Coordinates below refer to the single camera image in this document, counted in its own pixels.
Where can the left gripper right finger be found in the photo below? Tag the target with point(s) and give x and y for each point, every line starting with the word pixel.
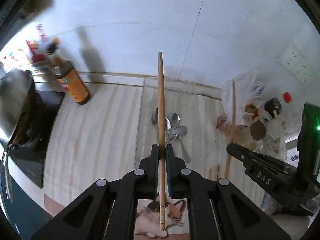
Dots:
pixel 217 209

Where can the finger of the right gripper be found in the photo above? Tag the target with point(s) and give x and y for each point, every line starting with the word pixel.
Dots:
pixel 260 161

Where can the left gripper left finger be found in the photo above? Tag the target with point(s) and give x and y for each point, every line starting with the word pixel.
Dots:
pixel 105 210

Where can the wooden chopstick one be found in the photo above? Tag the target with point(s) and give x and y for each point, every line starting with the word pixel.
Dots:
pixel 161 141

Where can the wooden chopstick two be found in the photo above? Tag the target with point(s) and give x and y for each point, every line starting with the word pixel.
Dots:
pixel 232 131

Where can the round steel spoon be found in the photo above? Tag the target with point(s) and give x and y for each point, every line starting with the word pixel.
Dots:
pixel 174 119

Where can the white lid oil jar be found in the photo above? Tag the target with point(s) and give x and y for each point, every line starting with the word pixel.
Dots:
pixel 273 144

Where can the red cap dark bottle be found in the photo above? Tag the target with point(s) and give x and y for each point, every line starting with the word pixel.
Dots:
pixel 275 105

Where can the teal cabinet drawers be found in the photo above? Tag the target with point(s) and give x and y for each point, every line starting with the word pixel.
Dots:
pixel 25 215

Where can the striped cat table mat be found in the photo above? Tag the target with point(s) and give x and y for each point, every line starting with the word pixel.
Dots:
pixel 108 136

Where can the white plastic bag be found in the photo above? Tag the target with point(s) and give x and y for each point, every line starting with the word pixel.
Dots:
pixel 245 88

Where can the black induction cooktop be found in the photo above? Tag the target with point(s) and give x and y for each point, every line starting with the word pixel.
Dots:
pixel 30 153

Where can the clear plastic organizer bin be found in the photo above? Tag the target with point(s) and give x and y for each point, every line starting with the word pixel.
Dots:
pixel 191 111

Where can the soy sauce bottle orange label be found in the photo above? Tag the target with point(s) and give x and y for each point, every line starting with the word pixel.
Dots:
pixel 65 73

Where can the steel wok with lid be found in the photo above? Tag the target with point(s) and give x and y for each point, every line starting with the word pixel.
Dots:
pixel 17 94

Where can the triple wall socket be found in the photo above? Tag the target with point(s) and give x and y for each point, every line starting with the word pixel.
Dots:
pixel 296 64

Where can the colourful wall stickers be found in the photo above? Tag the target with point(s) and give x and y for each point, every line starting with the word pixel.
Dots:
pixel 27 50

